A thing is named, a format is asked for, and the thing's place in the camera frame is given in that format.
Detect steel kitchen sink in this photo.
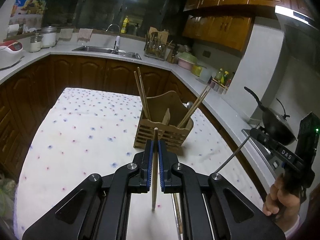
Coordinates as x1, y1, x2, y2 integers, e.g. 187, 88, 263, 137
73, 46, 142, 60

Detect person's right hand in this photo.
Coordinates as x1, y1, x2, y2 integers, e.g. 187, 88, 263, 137
263, 174, 300, 219

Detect gas stove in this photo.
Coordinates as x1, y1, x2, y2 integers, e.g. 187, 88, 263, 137
248, 137, 285, 178

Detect black wok pan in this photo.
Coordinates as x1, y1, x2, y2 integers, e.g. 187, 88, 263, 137
244, 86, 296, 146

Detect condiment bottles rack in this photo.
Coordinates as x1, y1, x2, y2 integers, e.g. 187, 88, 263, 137
210, 68, 235, 95

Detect wooden slatted utensil holder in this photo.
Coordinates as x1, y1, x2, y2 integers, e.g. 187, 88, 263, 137
133, 90, 194, 153

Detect metal spoon in holder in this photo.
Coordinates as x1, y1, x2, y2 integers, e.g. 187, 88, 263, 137
187, 101, 193, 109

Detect dark wooden lower cabinets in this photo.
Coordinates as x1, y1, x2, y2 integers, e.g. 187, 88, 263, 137
0, 55, 251, 181

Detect yellow container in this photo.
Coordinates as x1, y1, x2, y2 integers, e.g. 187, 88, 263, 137
191, 64, 206, 77

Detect green pink stacked bowls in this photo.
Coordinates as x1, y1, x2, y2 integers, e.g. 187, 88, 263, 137
177, 52, 197, 70

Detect chrome faucet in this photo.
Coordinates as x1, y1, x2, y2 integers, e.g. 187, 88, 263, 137
105, 23, 122, 51

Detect wooden upper cabinets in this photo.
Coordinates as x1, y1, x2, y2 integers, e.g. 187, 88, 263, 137
183, 0, 317, 52

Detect hanging dish cloth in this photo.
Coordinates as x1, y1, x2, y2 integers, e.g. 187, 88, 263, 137
59, 28, 74, 40
77, 28, 93, 42

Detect small glass jar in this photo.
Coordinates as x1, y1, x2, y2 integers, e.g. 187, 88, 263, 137
29, 33, 42, 53

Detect white red rice cooker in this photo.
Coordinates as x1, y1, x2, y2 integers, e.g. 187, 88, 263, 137
0, 40, 23, 69

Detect yellow bottle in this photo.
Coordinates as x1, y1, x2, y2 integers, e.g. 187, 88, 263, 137
120, 16, 130, 34

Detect fruit poster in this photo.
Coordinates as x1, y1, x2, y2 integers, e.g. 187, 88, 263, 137
9, 0, 48, 29

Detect wire dish rack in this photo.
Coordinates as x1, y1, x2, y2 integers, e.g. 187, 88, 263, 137
144, 27, 172, 61

